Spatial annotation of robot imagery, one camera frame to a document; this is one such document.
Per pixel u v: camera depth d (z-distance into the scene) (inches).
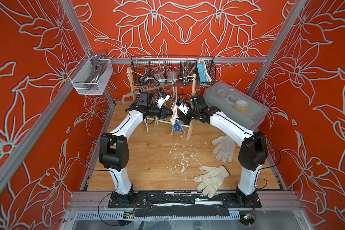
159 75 37.6
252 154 19.0
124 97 30.4
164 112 29.7
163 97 29.9
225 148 35.7
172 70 38.0
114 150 19.3
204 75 35.2
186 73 32.8
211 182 31.0
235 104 36.4
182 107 28.3
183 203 28.6
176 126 34.3
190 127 39.6
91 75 32.2
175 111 28.6
